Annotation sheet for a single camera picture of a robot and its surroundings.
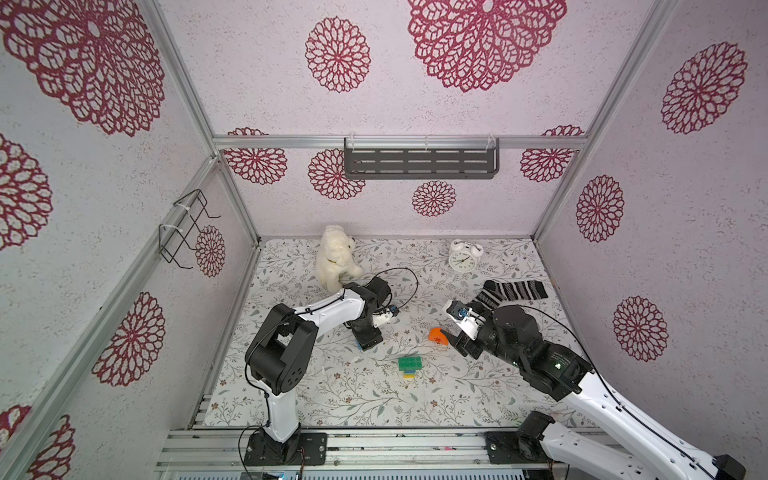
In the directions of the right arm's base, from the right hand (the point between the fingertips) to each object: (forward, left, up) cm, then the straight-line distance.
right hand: (452, 314), depth 72 cm
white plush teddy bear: (+24, +33, -8) cm, 41 cm away
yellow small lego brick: (-7, +10, -23) cm, 26 cm away
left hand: (+4, +24, -21) cm, 32 cm away
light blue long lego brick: (-2, +24, -14) cm, 28 cm away
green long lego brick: (-6, +9, -17) cm, 20 cm away
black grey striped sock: (+23, -20, -23) cm, 38 cm away
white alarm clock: (+32, -10, -16) cm, 38 cm away
